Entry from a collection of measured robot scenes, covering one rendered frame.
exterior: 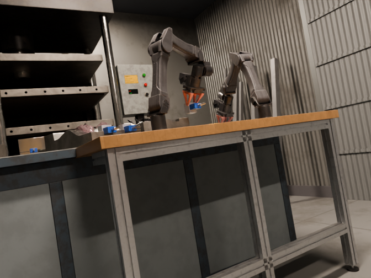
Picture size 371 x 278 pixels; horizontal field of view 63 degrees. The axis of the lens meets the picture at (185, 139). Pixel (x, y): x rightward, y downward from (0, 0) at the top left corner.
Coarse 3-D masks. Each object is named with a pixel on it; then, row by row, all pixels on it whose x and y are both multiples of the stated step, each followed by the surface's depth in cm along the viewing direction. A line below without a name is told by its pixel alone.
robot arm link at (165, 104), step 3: (165, 99) 125; (162, 102) 124; (165, 102) 124; (168, 102) 126; (162, 105) 123; (165, 105) 124; (168, 105) 126; (162, 108) 122; (165, 108) 124; (159, 111) 122; (162, 111) 122; (165, 111) 123; (147, 114) 126; (150, 114) 125; (153, 114) 124; (156, 114) 123
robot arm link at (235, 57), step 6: (234, 54) 168; (252, 54) 167; (234, 60) 169; (240, 60) 164; (234, 66) 175; (234, 72) 178; (228, 78) 184; (234, 78) 182; (228, 84) 184; (234, 84) 186; (228, 90) 188; (234, 90) 189
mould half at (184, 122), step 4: (168, 120) 157; (180, 120) 161; (184, 120) 162; (188, 120) 163; (132, 124) 177; (140, 124) 154; (144, 124) 151; (148, 124) 152; (168, 124) 157; (172, 124) 158; (176, 124) 159; (180, 124) 160; (184, 124) 162; (188, 124) 163; (140, 128) 155; (144, 128) 151; (148, 128) 152; (168, 128) 157; (172, 128) 158
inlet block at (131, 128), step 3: (120, 126) 141; (123, 126) 140; (126, 126) 138; (129, 126) 138; (132, 126) 139; (135, 126) 136; (138, 126) 135; (120, 129) 141; (123, 129) 140; (126, 129) 139; (129, 129) 138; (132, 129) 139; (135, 129) 140; (126, 132) 141
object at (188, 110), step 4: (184, 104) 158; (192, 104) 154; (196, 104) 154; (200, 104) 152; (184, 108) 159; (188, 108) 156; (192, 108) 155; (196, 108) 154; (188, 112) 157; (192, 112) 157; (196, 112) 159
